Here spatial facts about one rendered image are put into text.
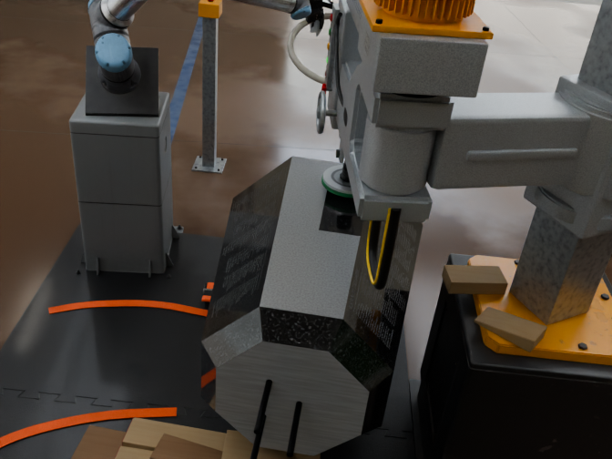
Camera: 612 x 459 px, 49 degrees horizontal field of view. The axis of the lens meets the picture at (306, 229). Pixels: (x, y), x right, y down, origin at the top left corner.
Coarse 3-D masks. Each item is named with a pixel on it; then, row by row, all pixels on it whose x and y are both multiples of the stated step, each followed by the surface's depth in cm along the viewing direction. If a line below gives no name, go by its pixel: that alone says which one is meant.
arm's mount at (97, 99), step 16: (144, 48) 315; (96, 64) 310; (144, 64) 314; (96, 80) 309; (144, 80) 313; (96, 96) 308; (112, 96) 309; (128, 96) 311; (144, 96) 312; (96, 112) 307; (112, 112) 308; (128, 112) 309; (144, 112) 310
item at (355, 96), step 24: (336, 24) 228; (336, 48) 226; (336, 72) 225; (360, 72) 191; (360, 96) 196; (384, 96) 167; (336, 120) 237; (360, 120) 201; (384, 120) 169; (408, 120) 170; (432, 120) 170; (360, 144) 204; (360, 192) 186; (360, 216) 186; (384, 216) 185; (408, 216) 186
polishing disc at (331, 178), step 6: (330, 168) 270; (336, 168) 270; (324, 174) 266; (330, 174) 266; (336, 174) 267; (324, 180) 262; (330, 180) 262; (336, 180) 262; (330, 186) 260; (336, 186) 259; (342, 186) 259; (348, 186) 260; (342, 192) 257; (348, 192) 257
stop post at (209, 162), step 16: (208, 16) 393; (208, 32) 400; (208, 48) 406; (208, 64) 411; (208, 80) 417; (208, 96) 422; (208, 112) 428; (208, 128) 435; (208, 144) 441; (208, 160) 447; (224, 160) 459
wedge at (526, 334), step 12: (492, 312) 223; (504, 312) 223; (480, 324) 219; (492, 324) 217; (504, 324) 217; (516, 324) 216; (528, 324) 216; (540, 324) 216; (504, 336) 215; (516, 336) 212; (528, 336) 210; (540, 336) 212; (528, 348) 210
